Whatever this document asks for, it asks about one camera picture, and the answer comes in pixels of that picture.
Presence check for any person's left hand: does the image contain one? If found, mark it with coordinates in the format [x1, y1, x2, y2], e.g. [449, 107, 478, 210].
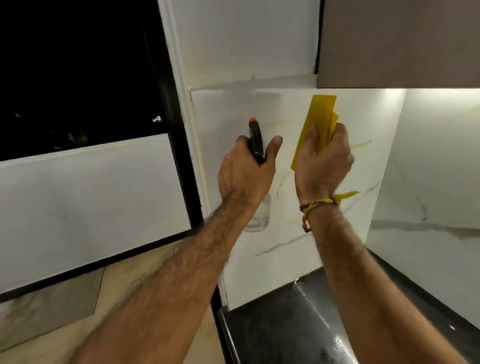
[218, 135, 283, 211]

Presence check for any braided thread wrist bracelet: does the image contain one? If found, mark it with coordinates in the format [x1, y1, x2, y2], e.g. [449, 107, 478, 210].
[299, 197, 340, 233]

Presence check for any black framed window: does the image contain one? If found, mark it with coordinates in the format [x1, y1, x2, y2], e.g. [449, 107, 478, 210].
[0, 0, 205, 304]

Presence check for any yellow cleaning cloth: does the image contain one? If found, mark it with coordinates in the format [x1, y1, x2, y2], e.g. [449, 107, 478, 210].
[290, 94, 359, 200]

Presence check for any brown wall cabinet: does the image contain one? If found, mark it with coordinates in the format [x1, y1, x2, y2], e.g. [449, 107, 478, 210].
[317, 0, 480, 89]

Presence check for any person's left forearm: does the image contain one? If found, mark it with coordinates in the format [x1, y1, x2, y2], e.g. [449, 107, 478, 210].
[69, 193, 259, 364]

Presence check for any person's right forearm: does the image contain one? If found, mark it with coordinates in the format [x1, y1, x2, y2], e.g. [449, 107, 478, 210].
[305, 200, 469, 364]

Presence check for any clear spray bottle black nozzle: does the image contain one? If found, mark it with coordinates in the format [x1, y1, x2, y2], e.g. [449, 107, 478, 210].
[243, 117, 272, 233]

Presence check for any person's right hand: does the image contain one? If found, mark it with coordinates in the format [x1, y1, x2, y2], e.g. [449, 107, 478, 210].
[295, 122, 355, 206]

